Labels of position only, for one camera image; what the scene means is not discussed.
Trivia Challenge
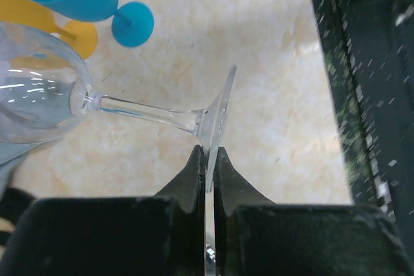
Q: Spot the clear wine glass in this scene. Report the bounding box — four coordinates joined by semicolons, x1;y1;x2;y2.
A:
1;22;237;192

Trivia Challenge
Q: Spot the blue denim cloth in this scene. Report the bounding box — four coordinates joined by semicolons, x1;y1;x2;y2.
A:
1;143;37;196

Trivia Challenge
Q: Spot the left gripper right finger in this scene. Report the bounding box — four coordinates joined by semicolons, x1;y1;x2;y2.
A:
213;147;413;275

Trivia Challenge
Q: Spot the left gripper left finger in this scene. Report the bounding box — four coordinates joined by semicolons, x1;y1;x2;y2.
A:
1;145;206;275

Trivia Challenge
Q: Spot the orange wine glass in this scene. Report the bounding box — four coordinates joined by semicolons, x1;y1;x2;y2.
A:
1;0;98;59

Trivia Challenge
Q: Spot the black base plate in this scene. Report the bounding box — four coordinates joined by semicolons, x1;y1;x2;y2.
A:
303;0;414;241

